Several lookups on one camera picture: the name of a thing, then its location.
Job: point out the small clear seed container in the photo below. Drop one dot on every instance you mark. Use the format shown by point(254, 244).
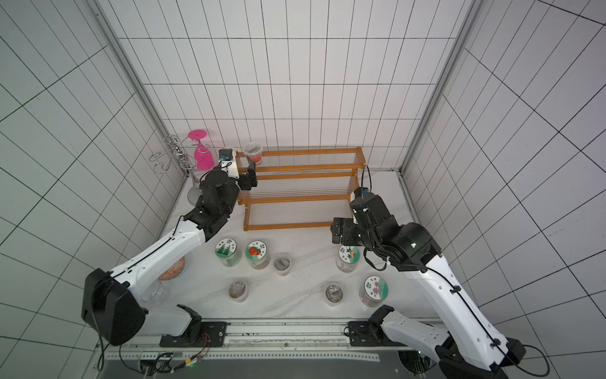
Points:
point(253, 151)
point(333, 294)
point(282, 264)
point(238, 291)

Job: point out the orange wooden three-tier shelf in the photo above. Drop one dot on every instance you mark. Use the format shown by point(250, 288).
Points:
point(303, 175)

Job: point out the pink plastic wine glass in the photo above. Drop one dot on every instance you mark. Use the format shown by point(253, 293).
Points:
point(202, 153)

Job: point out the clear drinking glass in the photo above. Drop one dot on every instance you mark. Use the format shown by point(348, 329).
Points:
point(156, 293)

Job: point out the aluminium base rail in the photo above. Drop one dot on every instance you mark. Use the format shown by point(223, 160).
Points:
point(254, 339)

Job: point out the jar with strawberry lid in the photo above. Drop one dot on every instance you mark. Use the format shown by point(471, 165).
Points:
point(257, 255)

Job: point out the chrome glass holder stand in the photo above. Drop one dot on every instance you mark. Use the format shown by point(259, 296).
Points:
point(175, 149)

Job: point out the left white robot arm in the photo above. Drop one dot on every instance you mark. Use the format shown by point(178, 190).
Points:
point(113, 300)

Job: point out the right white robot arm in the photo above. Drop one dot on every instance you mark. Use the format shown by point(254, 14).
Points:
point(468, 345)

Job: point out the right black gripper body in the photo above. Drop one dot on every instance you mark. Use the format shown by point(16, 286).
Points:
point(342, 230)

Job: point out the jar with pink flower lid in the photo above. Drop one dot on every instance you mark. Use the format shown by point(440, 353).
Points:
point(373, 291)

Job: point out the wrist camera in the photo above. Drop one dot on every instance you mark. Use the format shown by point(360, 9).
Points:
point(361, 193)
point(228, 161)

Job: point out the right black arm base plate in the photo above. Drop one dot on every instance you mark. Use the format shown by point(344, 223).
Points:
point(366, 334)

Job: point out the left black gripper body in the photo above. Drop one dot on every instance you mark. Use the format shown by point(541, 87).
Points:
point(233, 197)

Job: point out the jar with green tree lid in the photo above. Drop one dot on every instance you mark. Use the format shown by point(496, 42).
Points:
point(227, 252)

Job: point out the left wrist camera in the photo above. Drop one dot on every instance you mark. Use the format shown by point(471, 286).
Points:
point(228, 161)

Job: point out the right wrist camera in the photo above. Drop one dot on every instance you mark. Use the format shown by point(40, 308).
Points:
point(361, 193)

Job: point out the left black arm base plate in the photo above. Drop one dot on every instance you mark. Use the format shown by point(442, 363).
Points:
point(201, 334)

